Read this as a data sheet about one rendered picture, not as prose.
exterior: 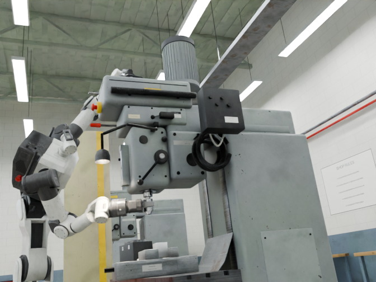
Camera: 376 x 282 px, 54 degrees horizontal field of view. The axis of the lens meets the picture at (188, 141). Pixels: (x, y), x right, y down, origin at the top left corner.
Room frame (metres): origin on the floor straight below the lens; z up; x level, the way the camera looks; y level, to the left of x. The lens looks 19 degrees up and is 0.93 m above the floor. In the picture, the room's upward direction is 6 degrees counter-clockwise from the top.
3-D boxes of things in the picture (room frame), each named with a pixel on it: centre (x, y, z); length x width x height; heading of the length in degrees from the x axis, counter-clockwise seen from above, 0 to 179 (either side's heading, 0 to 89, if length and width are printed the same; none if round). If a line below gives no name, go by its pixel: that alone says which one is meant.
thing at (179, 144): (1.91, 0.05, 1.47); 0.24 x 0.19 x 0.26; 22
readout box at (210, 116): (1.64, -0.17, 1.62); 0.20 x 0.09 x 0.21; 112
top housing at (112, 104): (1.85, 0.22, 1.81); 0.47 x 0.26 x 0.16; 112
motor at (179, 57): (1.93, 0.00, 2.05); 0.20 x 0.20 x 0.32
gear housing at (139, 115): (1.85, 0.19, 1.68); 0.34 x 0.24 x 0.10; 112
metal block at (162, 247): (1.70, 0.17, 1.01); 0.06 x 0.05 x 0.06; 20
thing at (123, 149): (1.80, 0.33, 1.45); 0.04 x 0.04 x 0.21; 22
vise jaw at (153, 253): (1.68, 0.23, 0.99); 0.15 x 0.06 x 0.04; 20
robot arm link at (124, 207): (1.83, 0.32, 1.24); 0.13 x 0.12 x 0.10; 3
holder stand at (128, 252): (2.25, 0.38, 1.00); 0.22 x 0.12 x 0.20; 32
